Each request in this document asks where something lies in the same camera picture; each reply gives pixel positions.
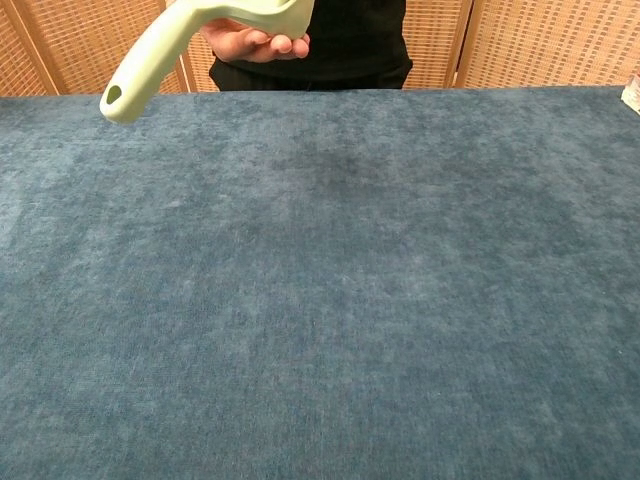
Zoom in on blue table cloth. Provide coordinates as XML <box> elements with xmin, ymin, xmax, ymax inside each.
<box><xmin>0</xmin><ymin>85</ymin><xmax>640</xmax><ymax>480</ymax></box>

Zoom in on person's right hand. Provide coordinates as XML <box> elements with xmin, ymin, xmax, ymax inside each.
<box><xmin>199</xmin><ymin>18</ymin><xmax>311</xmax><ymax>65</ymax></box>

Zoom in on person's black-clothed torso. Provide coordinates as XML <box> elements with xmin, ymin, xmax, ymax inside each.
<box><xmin>208</xmin><ymin>0</ymin><xmax>414</xmax><ymax>92</ymax></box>

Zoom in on red white snack package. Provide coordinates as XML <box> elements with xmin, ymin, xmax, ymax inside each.
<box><xmin>622</xmin><ymin>74</ymin><xmax>640</xmax><ymax>109</ymax></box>

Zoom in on pale green lint roller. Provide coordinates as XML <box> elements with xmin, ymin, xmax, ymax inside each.
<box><xmin>98</xmin><ymin>0</ymin><xmax>315</xmax><ymax>125</ymax></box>

